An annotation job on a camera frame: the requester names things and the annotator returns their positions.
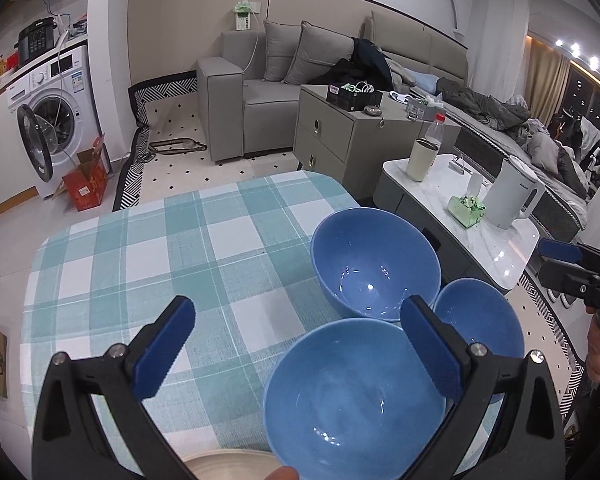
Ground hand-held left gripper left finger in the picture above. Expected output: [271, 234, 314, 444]
[31, 295, 197, 480]

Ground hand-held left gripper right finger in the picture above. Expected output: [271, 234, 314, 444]
[399, 294, 567, 480]

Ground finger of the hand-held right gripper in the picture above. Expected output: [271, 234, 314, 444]
[538, 259, 600, 307]
[536, 238, 600, 275]

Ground cream bowl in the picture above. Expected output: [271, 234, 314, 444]
[184, 450, 281, 480]

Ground person's right hand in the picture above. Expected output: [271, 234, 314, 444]
[585, 309, 600, 387]

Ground person's left hand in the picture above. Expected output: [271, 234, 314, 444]
[259, 464, 299, 480]

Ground grey quilted daybed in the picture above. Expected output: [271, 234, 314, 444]
[442, 105, 600, 233]

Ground white marble coffee table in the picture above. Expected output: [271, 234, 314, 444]
[374, 152, 541, 296]

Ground small blue bowl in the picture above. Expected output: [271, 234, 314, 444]
[432, 278, 526, 406]

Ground white electric kettle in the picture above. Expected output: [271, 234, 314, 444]
[482, 156, 546, 230]

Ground green tissue pack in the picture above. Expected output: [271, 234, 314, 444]
[448, 195, 487, 228]

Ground teal checked tablecloth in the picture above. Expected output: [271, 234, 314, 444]
[21, 170, 511, 480]

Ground beige tumbler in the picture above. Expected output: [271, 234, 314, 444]
[406, 138, 440, 182]

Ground grey clothes pile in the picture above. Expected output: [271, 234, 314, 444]
[437, 77, 531, 131]

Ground clear bottle with red cap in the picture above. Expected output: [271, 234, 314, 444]
[424, 113, 447, 148]

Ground beige curtain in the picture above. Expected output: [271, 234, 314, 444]
[525, 35, 573, 111]

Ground red cardboard box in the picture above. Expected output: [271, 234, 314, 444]
[62, 135, 110, 212]

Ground tissue box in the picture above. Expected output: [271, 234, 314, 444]
[405, 97, 443, 121]

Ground black clothes hanger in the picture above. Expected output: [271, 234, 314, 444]
[149, 137, 207, 155]

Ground grey cabinet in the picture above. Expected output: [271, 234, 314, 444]
[294, 84, 461, 201]

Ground grey sofa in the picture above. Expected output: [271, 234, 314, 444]
[196, 10, 468, 163]

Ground white kitchen cabinets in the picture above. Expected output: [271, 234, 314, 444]
[0, 72, 38, 223]

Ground black box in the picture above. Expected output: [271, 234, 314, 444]
[326, 82, 383, 112]

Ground white washing machine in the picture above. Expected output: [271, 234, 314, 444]
[7, 45, 101, 198]

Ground dark jacket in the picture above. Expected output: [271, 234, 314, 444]
[350, 37, 395, 91]

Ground grey cushion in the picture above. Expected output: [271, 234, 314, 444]
[262, 20, 303, 82]
[283, 21, 356, 86]

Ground black pressure cooker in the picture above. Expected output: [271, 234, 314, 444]
[18, 19, 57, 65]

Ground green and white wall device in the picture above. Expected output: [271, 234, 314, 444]
[232, 1, 261, 31]

